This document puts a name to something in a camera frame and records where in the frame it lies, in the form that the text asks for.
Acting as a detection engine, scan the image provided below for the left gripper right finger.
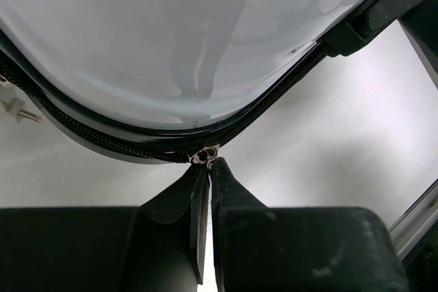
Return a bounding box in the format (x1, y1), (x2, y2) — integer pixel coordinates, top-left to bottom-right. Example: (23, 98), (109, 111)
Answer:
(210, 158), (409, 291)

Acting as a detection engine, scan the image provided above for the silver zipper pull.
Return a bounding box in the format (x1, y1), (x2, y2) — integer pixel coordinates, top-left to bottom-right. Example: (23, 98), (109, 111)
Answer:
(189, 144), (220, 170)
(1, 74), (42, 123)

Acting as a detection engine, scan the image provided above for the white black hard-shell suitcase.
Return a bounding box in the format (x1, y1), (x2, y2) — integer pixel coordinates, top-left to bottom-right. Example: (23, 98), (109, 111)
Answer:
(1, 0), (427, 163)

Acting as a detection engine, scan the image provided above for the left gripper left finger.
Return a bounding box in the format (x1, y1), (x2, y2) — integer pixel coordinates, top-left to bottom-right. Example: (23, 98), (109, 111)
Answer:
(1, 165), (209, 291)

